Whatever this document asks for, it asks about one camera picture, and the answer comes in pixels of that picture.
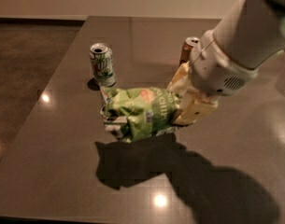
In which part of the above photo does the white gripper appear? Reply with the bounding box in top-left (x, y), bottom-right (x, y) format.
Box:
top-left (167, 30), bottom-right (258, 126)

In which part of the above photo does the green kettle chip bag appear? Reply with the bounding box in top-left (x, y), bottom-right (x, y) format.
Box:
top-left (100, 87), bottom-right (181, 143)

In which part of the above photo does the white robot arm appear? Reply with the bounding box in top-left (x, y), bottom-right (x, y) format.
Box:
top-left (168, 0), bottom-right (285, 126)

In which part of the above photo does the gold orange soda can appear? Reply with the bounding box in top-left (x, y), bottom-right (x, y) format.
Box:
top-left (179, 36), bottom-right (199, 64)

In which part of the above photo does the white green soda can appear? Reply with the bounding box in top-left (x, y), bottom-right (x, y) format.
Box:
top-left (90, 43), bottom-right (116, 87)

